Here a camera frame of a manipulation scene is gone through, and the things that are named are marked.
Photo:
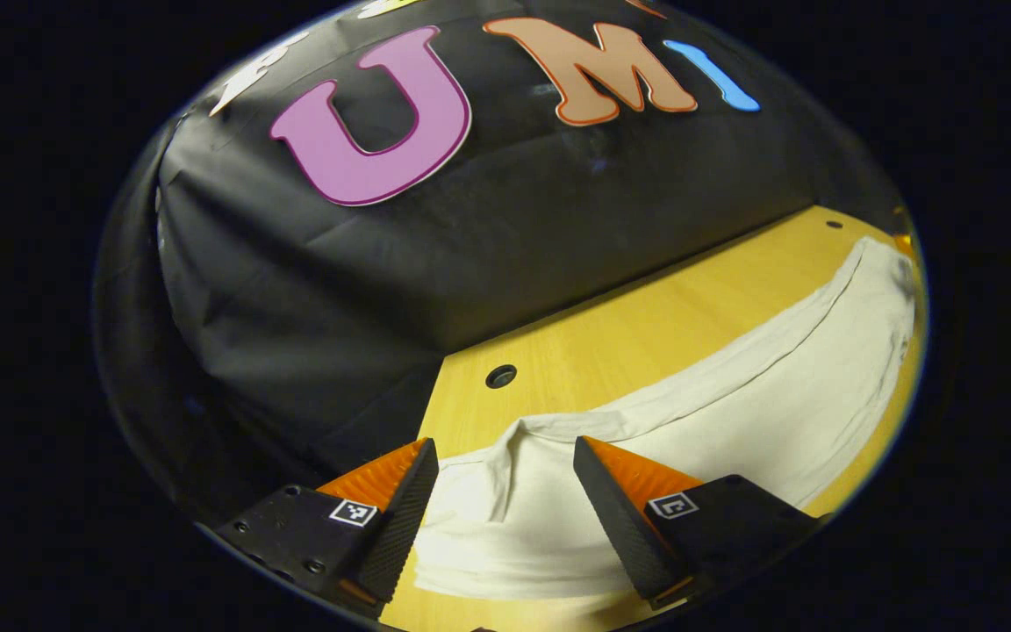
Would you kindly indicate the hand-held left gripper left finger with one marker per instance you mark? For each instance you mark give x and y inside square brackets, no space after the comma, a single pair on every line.
[400,522]

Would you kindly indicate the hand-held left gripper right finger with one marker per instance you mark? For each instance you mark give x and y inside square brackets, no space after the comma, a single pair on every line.
[615,527]

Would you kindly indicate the white jeans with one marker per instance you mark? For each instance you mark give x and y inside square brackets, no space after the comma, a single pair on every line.
[760,412]

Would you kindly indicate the black backdrop cloth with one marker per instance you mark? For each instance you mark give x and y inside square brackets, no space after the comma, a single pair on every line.
[339,281]

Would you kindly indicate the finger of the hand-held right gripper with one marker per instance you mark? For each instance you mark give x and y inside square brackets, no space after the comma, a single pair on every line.
[905,245]

